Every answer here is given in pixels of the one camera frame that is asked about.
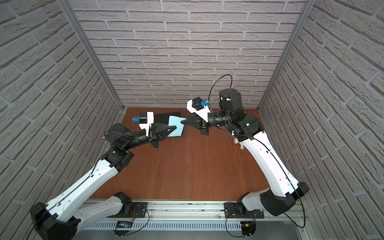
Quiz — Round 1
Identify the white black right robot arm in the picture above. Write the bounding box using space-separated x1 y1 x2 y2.
182 89 309 216

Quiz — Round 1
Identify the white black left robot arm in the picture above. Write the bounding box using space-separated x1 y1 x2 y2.
30 123 177 240

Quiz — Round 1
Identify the small green circuit board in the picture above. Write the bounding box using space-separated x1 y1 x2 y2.
116 221 134 229

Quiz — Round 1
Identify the small black connector board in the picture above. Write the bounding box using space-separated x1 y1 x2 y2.
240 221 257 238

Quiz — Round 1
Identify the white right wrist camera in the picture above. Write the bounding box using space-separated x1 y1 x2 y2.
187 97 211 122

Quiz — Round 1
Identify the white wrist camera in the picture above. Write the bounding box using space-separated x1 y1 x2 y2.
187 97 211 122
133 112 154 137

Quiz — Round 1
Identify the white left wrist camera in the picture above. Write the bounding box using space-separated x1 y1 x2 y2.
133 112 154 137

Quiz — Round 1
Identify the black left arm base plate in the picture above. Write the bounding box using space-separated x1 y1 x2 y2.
108 202 148 219

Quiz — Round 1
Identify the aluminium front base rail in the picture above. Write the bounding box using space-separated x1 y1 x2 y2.
75 200 316 240

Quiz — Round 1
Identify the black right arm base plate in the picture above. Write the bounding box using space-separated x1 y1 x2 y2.
224 202 265 219

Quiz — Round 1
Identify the aluminium left corner post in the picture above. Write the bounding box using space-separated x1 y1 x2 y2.
57 0 124 112

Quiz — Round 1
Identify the aluminium corner post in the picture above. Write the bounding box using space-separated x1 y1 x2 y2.
257 0 316 111
57 0 124 112

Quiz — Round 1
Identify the aluminium right corner post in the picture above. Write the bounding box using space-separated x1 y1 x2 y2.
257 0 316 111

